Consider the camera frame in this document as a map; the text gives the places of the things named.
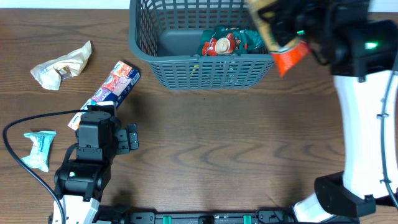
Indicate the beige paper bag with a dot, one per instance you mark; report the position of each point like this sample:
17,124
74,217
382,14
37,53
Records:
50,74

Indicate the light teal tissue packet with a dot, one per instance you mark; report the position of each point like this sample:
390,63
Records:
39,154

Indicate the green Nescafe coffee bag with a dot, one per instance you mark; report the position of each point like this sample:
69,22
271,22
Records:
224,40

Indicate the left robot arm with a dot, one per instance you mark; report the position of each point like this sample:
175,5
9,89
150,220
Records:
86,168

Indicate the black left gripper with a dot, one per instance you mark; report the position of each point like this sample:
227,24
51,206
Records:
127,140

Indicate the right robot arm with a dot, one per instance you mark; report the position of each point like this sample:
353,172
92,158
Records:
362,57

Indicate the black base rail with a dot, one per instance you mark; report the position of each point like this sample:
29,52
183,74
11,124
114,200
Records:
230,217

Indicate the blue Kleenex tissue multipack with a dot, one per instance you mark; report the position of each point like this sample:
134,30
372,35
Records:
119,83

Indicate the orange beige pasta packet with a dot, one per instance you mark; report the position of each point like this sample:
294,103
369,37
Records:
285,57

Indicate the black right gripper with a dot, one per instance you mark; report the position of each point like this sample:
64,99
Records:
269,16

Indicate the grey plastic lattice basket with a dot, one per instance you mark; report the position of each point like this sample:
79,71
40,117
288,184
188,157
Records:
168,36

